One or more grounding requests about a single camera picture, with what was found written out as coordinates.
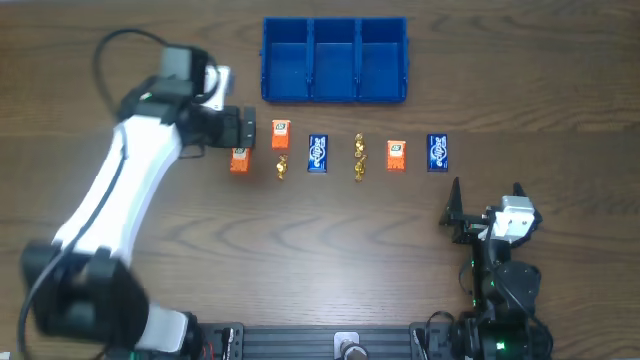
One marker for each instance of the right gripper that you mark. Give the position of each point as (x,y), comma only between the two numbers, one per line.
(467,227)

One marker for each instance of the orange candy box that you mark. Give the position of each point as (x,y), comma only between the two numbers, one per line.
(396,156)
(240,162)
(281,135)

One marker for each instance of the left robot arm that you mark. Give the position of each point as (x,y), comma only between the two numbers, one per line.
(135,170)

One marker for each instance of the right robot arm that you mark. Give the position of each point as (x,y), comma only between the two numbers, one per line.
(517,282)

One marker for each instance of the blue candy pack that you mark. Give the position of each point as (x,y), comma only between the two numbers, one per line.
(437,153)
(317,154)

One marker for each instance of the gold wrapped candy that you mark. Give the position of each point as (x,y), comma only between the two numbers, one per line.
(359,144)
(360,169)
(282,167)

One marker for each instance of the blue tray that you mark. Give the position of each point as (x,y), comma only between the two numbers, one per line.
(335,70)

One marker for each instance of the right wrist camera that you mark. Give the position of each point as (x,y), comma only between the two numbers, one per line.
(515,212)

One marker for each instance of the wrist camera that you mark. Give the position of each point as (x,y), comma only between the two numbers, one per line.
(515,212)
(220,90)

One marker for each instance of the mounting rail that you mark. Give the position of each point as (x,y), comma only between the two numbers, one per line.
(290,342)

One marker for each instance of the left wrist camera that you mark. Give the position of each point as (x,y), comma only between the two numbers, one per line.
(220,90)

